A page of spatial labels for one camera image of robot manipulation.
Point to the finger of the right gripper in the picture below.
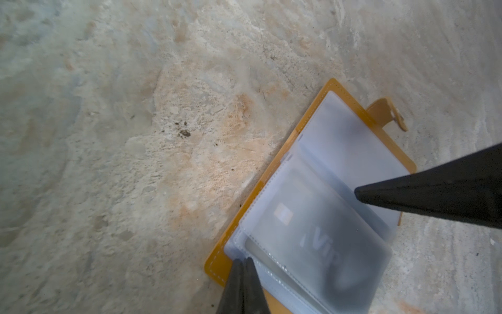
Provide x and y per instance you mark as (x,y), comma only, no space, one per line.
(465,190)

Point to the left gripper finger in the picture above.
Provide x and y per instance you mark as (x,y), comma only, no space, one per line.
(243,292)

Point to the yellow leather card holder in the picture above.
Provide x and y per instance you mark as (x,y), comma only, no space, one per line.
(345,146)

